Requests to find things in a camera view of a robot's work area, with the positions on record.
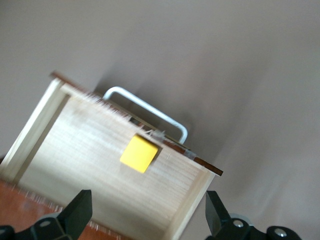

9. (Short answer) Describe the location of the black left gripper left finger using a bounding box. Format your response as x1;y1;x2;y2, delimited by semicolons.
0;189;93;240

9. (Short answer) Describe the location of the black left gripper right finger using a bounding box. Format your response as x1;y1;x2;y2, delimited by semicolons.
205;190;301;240

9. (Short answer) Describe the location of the wooden drawer with white handle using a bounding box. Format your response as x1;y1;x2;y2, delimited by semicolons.
0;71;224;240

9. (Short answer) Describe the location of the yellow cube block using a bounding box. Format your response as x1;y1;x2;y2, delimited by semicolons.
119;134;160;174

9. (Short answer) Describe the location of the dark brown wooden cabinet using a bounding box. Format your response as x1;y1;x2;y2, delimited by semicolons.
0;181;121;240

